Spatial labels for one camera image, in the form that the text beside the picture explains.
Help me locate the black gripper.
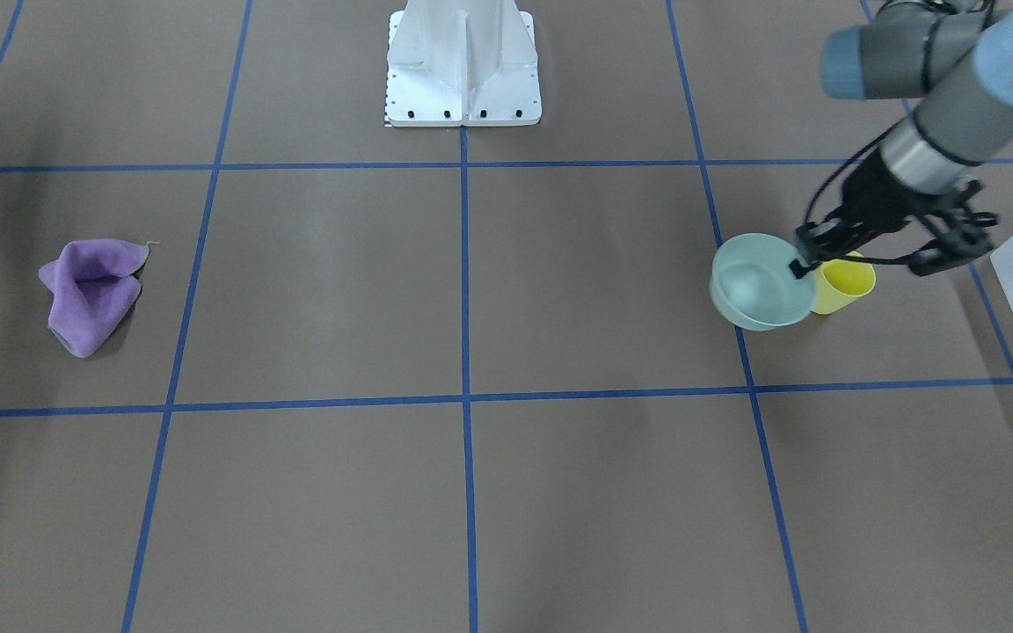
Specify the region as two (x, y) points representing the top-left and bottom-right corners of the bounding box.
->
(789, 155), (1000, 280)

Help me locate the light green plastic bowl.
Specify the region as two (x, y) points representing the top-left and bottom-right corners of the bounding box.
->
(709, 233), (819, 331)

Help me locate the purple microfiber cloth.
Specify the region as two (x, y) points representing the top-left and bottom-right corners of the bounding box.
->
(38, 239), (157, 358)

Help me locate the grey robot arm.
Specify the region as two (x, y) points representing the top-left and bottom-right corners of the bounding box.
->
(789, 1), (1013, 278)

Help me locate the yellow plastic cup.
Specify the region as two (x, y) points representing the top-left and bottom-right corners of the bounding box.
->
(809, 258), (877, 316)

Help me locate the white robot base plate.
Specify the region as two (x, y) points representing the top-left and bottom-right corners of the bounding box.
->
(383, 1), (543, 127)

